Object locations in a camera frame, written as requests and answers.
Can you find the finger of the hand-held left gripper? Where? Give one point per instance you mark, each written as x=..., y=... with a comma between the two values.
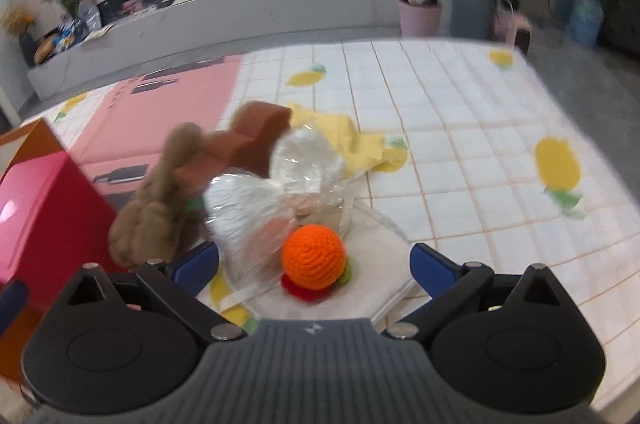
x=12, y=309

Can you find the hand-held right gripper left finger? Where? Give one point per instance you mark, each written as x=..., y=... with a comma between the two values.
x=197, y=264

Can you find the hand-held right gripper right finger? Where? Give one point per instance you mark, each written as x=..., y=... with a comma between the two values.
x=430, y=266

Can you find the brown plush toy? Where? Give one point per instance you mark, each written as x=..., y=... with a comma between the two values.
x=150, y=214

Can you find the clear plastic bag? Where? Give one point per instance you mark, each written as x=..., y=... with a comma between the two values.
x=250, y=209

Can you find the orange crochet ball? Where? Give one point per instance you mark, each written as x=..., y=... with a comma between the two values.
x=312, y=254

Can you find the brown foam block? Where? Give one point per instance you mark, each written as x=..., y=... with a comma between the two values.
x=250, y=129

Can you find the white folded towel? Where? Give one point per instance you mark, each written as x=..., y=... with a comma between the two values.
x=370, y=274

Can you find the red box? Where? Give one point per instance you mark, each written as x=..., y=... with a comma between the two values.
x=45, y=224

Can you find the yellow cloth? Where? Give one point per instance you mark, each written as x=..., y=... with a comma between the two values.
x=350, y=139

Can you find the pink mat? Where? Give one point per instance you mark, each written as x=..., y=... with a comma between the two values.
x=150, y=119

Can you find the pink waste bin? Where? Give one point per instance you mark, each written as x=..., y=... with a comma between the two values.
x=420, y=22

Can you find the yellowish papers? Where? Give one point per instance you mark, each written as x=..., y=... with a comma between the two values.
x=97, y=33

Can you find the white marble television cabinet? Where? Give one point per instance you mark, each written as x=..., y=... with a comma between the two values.
x=250, y=14

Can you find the blue and white snack bags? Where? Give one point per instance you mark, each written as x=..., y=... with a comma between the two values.
x=75, y=32

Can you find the dark vase with yellow flowers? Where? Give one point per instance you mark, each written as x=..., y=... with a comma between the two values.
x=27, y=47

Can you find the brown bread loaf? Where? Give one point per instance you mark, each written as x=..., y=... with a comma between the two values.
x=46, y=47

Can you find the grey trash can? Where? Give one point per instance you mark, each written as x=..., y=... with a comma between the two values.
x=472, y=4

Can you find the blue water bottle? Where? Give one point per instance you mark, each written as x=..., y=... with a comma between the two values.
x=585, y=24

